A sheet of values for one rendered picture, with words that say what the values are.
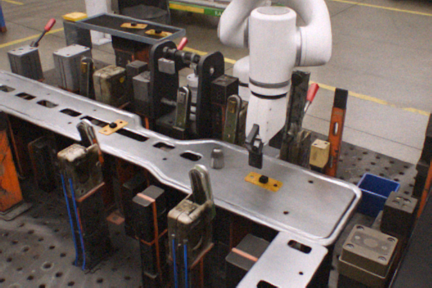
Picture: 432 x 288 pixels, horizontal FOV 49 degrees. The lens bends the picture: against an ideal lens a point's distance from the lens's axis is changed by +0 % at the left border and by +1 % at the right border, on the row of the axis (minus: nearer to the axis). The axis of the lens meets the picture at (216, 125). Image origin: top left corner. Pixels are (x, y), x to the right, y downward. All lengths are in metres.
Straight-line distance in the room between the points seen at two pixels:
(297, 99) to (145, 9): 3.02
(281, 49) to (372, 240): 0.37
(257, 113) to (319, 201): 0.24
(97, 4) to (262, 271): 4.49
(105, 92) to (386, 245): 0.94
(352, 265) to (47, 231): 0.92
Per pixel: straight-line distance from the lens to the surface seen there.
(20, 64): 1.79
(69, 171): 1.15
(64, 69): 1.58
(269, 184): 1.07
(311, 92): 1.19
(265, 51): 0.89
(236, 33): 1.49
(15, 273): 1.38
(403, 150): 3.32
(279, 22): 0.87
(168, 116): 1.43
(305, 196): 1.05
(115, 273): 1.31
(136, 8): 4.04
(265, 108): 0.93
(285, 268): 0.88
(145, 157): 1.17
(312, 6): 0.94
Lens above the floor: 1.62
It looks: 29 degrees down
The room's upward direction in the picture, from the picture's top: straight up
